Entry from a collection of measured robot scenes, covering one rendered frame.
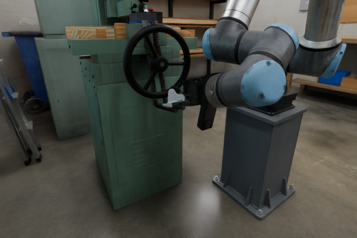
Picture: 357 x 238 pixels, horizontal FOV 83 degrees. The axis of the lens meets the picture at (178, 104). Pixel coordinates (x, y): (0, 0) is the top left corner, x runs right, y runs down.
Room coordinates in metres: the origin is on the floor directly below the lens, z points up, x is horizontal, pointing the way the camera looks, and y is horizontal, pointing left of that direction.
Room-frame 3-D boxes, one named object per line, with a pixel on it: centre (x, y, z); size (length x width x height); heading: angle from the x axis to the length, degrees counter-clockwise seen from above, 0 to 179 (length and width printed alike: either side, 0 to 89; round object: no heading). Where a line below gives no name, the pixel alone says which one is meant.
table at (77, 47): (1.01, 0.19, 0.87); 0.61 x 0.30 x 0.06; 121
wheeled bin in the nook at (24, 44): (2.52, 1.66, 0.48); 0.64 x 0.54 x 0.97; 127
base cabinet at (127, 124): (1.20, 0.31, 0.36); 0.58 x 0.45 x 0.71; 31
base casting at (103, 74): (1.21, 0.31, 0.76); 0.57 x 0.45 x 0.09; 31
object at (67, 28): (1.12, 0.25, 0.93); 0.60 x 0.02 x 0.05; 121
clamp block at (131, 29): (0.94, 0.14, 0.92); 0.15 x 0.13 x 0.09; 121
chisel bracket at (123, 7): (1.12, 0.26, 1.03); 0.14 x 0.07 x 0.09; 31
